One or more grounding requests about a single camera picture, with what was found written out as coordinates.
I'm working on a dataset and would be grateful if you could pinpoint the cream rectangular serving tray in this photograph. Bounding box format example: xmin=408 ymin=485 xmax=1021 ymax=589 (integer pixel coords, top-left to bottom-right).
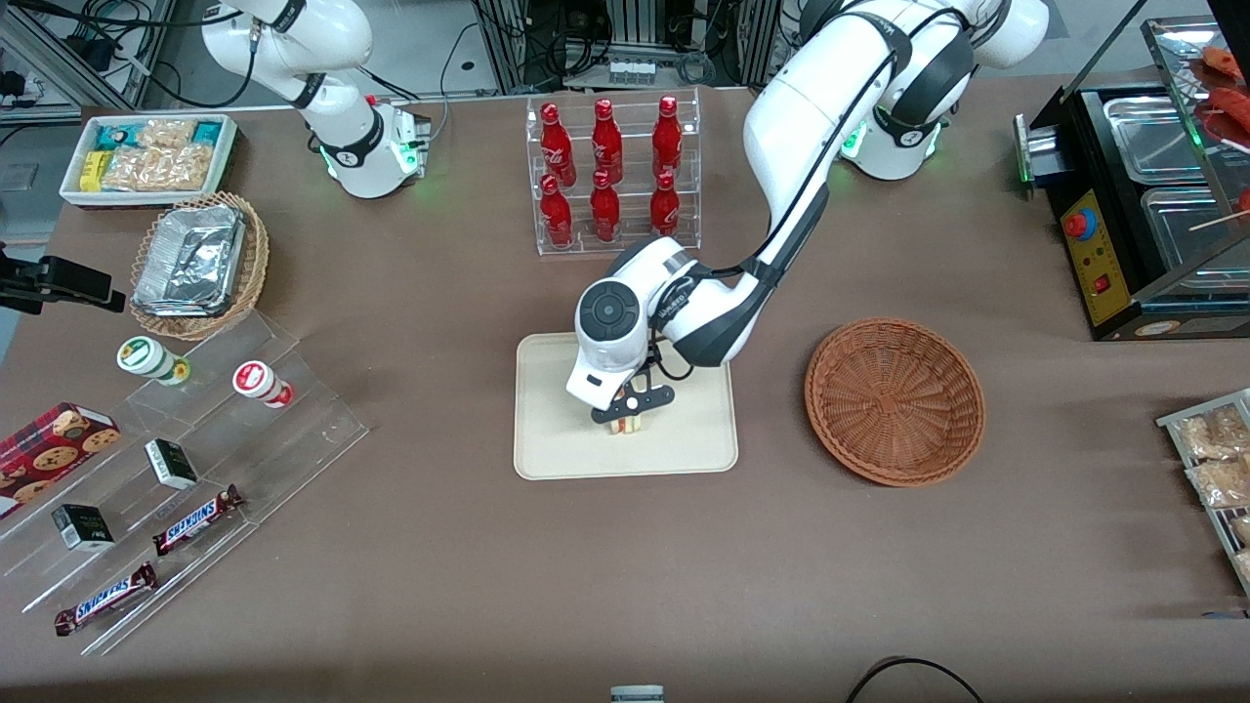
xmin=514 ymin=332 xmax=739 ymax=481

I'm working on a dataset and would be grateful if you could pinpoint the round brown wicker basket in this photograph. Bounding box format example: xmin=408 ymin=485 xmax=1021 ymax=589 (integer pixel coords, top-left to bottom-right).
xmin=805 ymin=317 xmax=986 ymax=487

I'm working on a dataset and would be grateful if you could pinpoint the light wicker basket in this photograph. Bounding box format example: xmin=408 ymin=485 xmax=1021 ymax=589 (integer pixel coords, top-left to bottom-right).
xmin=129 ymin=191 xmax=271 ymax=342

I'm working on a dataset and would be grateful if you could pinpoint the clear acrylic bottle rack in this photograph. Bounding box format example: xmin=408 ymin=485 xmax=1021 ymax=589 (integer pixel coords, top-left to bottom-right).
xmin=525 ymin=88 xmax=704 ymax=259

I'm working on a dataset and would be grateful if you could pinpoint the red cola bottle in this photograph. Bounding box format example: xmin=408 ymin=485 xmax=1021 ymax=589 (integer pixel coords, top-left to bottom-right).
xmin=590 ymin=170 xmax=622 ymax=243
xmin=592 ymin=98 xmax=624 ymax=182
xmin=539 ymin=174 xmax=574 ymax=247
xmin=540 ymin=103 xmax=577 ymax=186
xmin=652 ymin=95 xmax=683 ymax=177
xmin=649 ymin=172 xmax=681 ymax=238

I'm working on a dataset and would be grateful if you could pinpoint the clear acrylic stepped shelf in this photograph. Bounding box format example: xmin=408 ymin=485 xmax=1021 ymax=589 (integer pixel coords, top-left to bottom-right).
xmin=0 ymin=310 xmax=370 ymax=657

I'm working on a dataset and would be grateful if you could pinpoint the red lidded white cup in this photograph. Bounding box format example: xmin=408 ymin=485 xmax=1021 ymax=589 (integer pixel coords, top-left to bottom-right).
xmin=232 ymin=360 xmax=295 ymax=409

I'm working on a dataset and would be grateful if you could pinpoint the stack of foil trays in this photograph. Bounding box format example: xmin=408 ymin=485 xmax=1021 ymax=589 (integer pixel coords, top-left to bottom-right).
xmin=132 ymin=204 xmax=247 ymax=319

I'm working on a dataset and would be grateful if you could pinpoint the snickers chocolate bar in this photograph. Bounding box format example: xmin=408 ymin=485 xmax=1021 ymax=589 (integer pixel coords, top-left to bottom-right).
xmin=152 ymin=485 xmax=244 ymax=558
xmin=54 ymin=562 xmax=158 ymax=638

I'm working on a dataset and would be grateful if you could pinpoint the small black carton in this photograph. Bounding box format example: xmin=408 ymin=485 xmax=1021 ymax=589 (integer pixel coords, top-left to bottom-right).
xmin=51 ymin=504 xmax=115 ymax=553
xmin=145 ymin=438 xmax=199 ymax=491

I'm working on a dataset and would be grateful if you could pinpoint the green lidded white cup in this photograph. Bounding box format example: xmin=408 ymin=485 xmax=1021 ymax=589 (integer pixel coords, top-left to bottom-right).
xmin=116 ymin=336 xmax=191 ymax=387

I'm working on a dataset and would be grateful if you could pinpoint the black food warmer yellow panel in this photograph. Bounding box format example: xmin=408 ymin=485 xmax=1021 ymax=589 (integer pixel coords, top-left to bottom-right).
xmin=1014 ymin=0 xmax=1250 ymax=343

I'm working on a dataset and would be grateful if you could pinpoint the clear bag of snacks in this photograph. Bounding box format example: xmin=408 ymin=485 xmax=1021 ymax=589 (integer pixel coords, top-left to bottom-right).
xmin=137 ymin=117 xmax=197 ymax=150
xmin=103 ymin=145 xmax=212 ymax=192

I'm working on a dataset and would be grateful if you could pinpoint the grey snack display rack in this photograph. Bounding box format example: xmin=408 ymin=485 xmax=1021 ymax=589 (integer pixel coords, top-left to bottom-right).
xmin=1157 ymin=389 xmax=1250 ymax=597

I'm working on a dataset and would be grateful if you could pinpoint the red cookie box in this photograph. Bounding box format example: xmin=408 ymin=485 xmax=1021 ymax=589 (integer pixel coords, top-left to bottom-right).
xmin=0 ymin=402 xmax=123 ymax=519

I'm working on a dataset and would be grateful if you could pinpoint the steel warmer pan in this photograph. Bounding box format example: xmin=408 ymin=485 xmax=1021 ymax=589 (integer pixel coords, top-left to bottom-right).
xmin=1104 ymin=96 xmax=1214 ymax=186
xmin=1141 ymin=186 xmax=1250 ymax=286

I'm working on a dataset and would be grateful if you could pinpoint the white snack bin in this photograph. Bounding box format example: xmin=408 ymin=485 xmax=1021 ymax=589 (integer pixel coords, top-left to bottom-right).
xmin=59 ymin=114 xmax=240 ymax=211

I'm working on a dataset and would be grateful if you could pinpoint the red sausage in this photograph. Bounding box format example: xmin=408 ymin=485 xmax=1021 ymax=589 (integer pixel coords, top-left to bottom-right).
xmin=1209 ymin=86 xmax=1250 ymax=134
xmin=1201 ymin=44 xmax=1250 ymax=81

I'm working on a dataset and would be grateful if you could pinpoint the black cable loop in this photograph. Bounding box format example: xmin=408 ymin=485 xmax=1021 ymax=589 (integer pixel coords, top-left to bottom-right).
xmin=845 ymin=656 xmax=987 ymax=703

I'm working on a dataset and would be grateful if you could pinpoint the black mount bracket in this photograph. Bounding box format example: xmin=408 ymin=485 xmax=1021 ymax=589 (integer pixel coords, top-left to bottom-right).
xmin=0 ymin=244 xmax=127 ymax=316

